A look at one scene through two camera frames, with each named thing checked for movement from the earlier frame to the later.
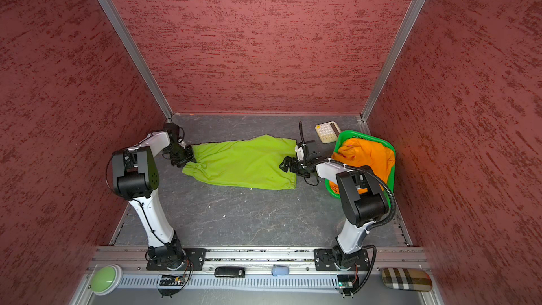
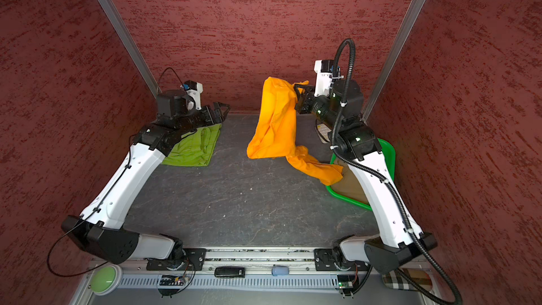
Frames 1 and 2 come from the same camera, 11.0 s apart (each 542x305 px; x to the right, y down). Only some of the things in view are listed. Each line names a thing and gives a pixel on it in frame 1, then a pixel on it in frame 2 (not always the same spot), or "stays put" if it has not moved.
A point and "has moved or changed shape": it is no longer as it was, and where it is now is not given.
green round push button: (106, 279) stays put
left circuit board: (172, 280) stays put
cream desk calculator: (328, 132) stays put
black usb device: (229, 271) stays put
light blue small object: (280, 270) stays put
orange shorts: (359, 152) has moved or changed shape
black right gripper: (293, 161) to (305, 99)
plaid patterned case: (407, 279) stays put
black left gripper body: (178, 154) to (202, 118)
